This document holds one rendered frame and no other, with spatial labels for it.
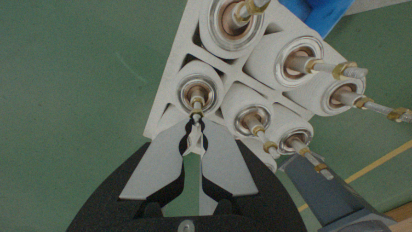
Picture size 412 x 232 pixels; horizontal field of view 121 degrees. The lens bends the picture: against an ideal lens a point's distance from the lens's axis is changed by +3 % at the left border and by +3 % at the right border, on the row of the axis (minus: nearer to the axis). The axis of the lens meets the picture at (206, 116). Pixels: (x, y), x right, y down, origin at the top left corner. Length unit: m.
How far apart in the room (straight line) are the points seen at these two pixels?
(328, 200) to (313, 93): 0.51
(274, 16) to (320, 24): 0.20
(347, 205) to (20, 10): 1.18
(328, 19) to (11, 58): 0.94
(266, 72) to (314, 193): 0.62
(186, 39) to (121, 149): 0.60
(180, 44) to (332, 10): 0.38
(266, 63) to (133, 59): 0.41
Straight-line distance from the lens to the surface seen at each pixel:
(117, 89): 0.56
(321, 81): 0.30
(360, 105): 0.31
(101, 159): 0.84
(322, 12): 0.52
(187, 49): 0.27
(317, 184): 0.75
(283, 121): 0.31
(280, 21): 0.31
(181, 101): 0.21
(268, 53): 0.23
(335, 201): 0.73
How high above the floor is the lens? 0.45
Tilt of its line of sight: 61 degrees down
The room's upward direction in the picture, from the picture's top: 175 degrees clockwise
